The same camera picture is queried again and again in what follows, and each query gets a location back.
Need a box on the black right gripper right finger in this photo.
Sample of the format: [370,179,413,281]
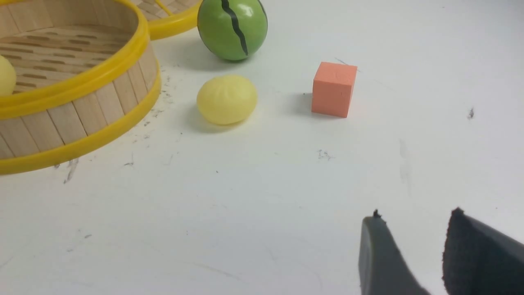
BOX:
[443,208,524,295]

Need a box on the bamboo steamer tray yellow rim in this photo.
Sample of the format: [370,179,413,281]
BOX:
[0,0,162,175]

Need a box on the orange foam cube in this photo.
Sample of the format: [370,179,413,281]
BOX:
[311,62,358,118]

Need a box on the woven bamboo steamer lid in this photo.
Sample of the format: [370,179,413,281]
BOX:
[131,0,202,40]

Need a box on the yellow bun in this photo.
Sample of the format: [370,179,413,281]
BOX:
[196,75,258,125]
[0,56,17,97]

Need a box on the green toy watermelon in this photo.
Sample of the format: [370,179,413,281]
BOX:
[197,0,268,61]

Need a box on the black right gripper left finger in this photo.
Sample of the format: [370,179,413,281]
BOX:
[359,209,429,295]

